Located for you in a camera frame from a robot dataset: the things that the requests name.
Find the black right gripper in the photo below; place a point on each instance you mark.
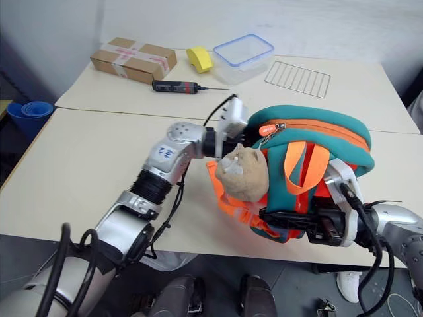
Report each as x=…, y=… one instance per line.
x=325, y=218

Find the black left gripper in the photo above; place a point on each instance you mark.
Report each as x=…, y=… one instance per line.
x=233, y=141

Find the orange and teal backpack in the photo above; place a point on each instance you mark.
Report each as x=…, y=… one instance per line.
x=314, y=115

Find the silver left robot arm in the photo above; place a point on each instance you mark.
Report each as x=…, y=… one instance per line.
x=165, y=155

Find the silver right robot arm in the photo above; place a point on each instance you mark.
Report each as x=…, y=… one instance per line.
x=396, y=218

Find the taped brown cardboard box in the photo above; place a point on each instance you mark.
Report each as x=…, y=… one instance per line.
x=109, y=61

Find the tan plush toy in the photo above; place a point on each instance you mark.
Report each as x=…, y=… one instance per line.
x=244, y=178

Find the black and red electric screwdriver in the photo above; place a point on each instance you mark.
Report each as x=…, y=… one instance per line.
x=172, y=86

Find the dark rounded shape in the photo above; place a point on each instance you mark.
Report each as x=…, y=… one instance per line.
x=175, y=297
x=257, y=297

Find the yellow foam sponge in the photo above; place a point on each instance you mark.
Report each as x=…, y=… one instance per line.
x=201, y=59

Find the white shoe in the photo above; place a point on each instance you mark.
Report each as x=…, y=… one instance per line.
x=348, y=285

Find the clear blue-rimmed plastic container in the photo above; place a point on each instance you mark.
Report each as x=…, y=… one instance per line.
x=243, y=49

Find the white plastic bag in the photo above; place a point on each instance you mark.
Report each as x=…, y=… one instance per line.
x=172, y=261

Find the grey fabric object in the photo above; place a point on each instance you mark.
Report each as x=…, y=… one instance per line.
x=417, y=112

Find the blue plastic bin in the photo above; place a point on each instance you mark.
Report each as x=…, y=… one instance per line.
x=33, y=112

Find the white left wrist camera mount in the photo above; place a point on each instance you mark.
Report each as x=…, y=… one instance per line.
x=236, y=115

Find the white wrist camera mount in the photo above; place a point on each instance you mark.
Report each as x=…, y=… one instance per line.
x=236, y=115
x=343, y=175

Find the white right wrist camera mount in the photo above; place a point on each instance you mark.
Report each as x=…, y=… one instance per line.
x=343, y=175

